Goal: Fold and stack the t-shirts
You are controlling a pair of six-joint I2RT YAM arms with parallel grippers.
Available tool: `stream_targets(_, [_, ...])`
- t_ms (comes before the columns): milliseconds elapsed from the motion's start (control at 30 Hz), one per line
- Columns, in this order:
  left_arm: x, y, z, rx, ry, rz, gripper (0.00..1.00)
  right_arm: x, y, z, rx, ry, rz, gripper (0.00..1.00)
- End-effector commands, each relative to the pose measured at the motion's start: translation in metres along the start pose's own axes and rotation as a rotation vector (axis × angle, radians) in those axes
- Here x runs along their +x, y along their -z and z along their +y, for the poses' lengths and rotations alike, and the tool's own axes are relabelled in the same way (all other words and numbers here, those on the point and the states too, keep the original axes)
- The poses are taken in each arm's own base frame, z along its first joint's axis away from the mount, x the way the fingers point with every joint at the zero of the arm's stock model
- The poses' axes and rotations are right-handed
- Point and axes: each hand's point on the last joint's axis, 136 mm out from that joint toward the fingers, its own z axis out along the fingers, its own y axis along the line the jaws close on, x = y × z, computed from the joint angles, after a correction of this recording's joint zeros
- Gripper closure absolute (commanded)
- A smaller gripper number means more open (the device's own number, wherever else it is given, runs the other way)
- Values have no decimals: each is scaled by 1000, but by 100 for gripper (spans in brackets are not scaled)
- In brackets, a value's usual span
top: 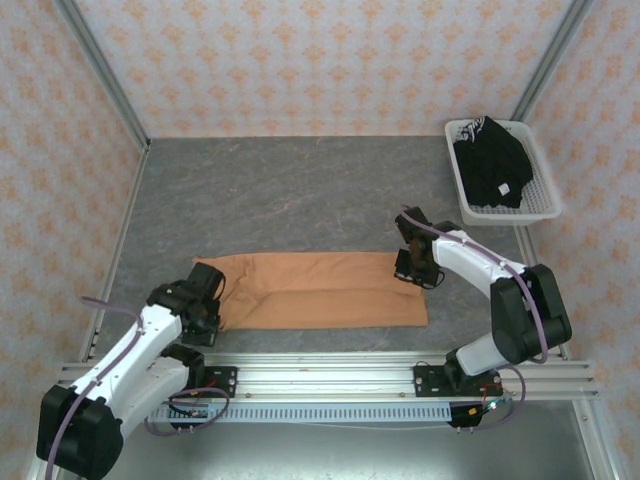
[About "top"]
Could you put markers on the white plastic basket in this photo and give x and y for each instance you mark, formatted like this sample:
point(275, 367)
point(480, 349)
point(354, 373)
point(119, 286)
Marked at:
point(542, 195)

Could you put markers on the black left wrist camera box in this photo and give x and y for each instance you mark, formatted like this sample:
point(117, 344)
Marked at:
point(206, 279)

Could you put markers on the orange printed t-shirt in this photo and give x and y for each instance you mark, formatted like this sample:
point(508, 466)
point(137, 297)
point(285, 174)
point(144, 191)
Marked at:
point(325, 300)

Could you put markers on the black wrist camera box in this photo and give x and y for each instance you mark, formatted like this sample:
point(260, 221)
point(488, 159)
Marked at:
point(412, 222)
point(206, 279)

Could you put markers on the black t-shirt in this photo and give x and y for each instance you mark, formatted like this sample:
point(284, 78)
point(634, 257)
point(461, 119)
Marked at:
point(487, 165)

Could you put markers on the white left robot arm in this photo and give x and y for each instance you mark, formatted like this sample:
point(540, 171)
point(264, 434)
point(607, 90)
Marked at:
point(125, 350)

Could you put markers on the aluminium frame post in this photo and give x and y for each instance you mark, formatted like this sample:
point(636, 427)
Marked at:
point(545, 65)
point(100, 65)

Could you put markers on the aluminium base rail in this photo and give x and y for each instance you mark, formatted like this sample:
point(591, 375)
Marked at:
point(325, 375)

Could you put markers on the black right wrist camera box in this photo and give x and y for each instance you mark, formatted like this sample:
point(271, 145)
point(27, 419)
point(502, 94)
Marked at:
point(412, 222)

